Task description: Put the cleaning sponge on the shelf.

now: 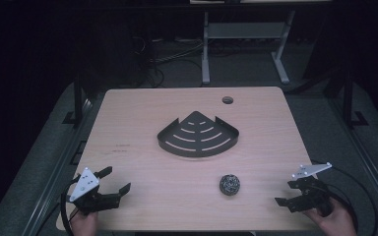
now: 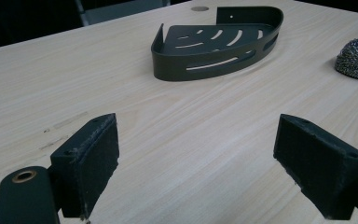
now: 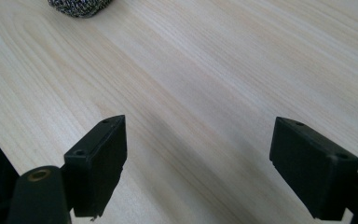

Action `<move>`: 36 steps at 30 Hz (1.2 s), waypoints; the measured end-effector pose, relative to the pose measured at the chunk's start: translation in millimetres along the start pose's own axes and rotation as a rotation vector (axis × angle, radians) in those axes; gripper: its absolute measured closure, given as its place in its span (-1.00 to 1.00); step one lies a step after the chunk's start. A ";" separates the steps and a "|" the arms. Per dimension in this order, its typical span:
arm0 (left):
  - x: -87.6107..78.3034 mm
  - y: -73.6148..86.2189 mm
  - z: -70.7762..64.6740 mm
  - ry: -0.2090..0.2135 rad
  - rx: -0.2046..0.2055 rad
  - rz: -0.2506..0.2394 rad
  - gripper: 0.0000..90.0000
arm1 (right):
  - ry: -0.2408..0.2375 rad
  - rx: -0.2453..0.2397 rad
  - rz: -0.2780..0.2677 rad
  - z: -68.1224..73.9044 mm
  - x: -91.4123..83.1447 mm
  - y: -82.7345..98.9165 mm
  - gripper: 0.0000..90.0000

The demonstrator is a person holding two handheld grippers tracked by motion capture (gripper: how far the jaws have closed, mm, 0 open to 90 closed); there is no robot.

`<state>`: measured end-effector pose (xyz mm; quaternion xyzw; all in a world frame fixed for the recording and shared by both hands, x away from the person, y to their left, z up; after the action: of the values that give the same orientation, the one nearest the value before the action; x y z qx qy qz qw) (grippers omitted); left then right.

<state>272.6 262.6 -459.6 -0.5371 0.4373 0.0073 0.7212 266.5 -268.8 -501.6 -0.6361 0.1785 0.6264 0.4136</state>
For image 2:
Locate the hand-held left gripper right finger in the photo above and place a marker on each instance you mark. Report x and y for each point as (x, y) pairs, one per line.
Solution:
(320, 165)

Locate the steel wool scouring ball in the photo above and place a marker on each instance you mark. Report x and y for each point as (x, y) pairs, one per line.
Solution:
(357, 59)

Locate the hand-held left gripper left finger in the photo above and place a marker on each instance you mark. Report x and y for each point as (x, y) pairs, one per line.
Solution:
(84, 165)

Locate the grey round table grommet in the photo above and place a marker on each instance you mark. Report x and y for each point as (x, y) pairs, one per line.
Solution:
(199, 8)

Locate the black metal corner shelf basket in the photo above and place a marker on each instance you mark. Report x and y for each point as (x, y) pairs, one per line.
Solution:
(211, 46)

